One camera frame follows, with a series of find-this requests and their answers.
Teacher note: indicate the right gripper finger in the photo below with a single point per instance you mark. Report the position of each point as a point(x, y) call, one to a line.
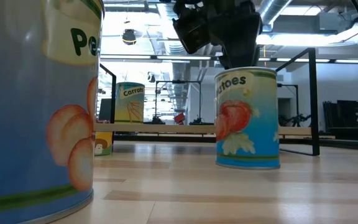
point(241, 54)

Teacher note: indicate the tomatoes can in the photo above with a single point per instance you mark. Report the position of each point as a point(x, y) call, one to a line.
point(247, 124)

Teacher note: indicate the carrots can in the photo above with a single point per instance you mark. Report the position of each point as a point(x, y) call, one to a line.
point(129, 105)

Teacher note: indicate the mushroom can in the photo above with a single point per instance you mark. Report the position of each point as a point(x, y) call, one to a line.
point(102, 144)

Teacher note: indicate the black-framed wooden shelf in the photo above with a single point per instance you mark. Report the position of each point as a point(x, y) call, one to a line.
point(166, 128)

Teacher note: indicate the ceiling light strip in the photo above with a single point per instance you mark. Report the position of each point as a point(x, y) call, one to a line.
point(337, 61)
point(154, 57)

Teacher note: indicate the red object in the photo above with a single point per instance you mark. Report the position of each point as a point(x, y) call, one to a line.
point(179, 118)

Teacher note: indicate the round black ceiling fixture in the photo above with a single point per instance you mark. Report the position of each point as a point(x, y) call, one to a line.
point(129, 36)

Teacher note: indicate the black equipment rack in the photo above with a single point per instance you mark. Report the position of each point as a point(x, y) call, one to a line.
point(346, 115)

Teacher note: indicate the black screen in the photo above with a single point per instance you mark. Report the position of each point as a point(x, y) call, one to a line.
point(105, 110)

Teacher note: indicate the peaches can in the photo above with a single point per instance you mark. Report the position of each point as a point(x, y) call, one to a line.
point(26, 124)

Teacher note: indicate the silver ventilation duct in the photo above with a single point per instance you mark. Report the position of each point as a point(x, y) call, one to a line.
point(275, 11)

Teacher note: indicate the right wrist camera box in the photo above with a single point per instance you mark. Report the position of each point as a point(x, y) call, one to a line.
point(191, 32)

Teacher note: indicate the black background rig frame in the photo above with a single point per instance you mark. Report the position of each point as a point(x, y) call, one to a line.
point(178, 81)
point(296, 102)

